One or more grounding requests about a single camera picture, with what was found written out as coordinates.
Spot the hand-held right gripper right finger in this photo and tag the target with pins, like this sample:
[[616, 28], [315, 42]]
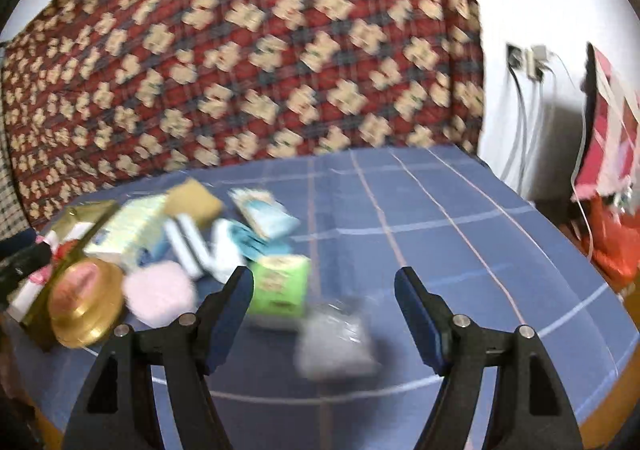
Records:
[[419, 325]]

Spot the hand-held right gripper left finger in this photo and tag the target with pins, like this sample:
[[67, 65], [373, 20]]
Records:
[[229, 325]]

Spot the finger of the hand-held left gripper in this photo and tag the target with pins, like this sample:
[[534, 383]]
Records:
[[22, 260]]

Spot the cotton swab packet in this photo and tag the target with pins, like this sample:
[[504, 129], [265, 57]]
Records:
[[265, 215]]

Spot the white and pink packet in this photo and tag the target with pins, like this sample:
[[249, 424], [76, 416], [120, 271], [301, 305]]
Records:
[[30, 290]]

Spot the beige checked cloth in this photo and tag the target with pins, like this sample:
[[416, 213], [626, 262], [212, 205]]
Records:
[[10, 200]]

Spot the green tissue packet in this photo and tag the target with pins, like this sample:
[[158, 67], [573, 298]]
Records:
[[277, 285]]

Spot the gold round tin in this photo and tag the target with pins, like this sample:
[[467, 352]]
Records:
[[85, 300]]

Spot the olive green tray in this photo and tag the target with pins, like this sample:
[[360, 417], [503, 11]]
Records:
[[82, 216]]

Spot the pink powder puff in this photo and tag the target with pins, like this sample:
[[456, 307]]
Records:
[[157, 292]]

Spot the light blue cloth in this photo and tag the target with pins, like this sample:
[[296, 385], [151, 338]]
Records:
[[240, 240]]

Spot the grey plastic packet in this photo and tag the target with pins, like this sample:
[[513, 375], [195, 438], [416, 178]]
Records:
[[335, 345]]

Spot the white cloth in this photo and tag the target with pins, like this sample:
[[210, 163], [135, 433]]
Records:
[[185, 245]]

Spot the patterned tissue pack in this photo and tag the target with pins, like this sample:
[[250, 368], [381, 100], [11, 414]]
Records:
[[127, 230]]

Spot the blue checked bed sheet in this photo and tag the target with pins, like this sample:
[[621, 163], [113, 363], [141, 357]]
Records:
[[425, 210]]

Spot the yellow sponge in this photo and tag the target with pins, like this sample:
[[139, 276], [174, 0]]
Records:
[[192, 200]]

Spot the orange plastic bag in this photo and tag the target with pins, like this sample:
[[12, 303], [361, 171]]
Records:
[[612, 240]]

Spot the red paper bag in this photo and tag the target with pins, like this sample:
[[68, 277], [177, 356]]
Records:
[[612, 130]]

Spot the white plug adapter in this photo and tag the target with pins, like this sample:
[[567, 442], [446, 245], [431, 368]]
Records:
[[536, 61]]

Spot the red plaid teddy bear blanket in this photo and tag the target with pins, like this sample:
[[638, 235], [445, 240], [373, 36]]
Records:
[[250, 30]]

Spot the wall socket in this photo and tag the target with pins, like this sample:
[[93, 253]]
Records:
[[514, 56]]

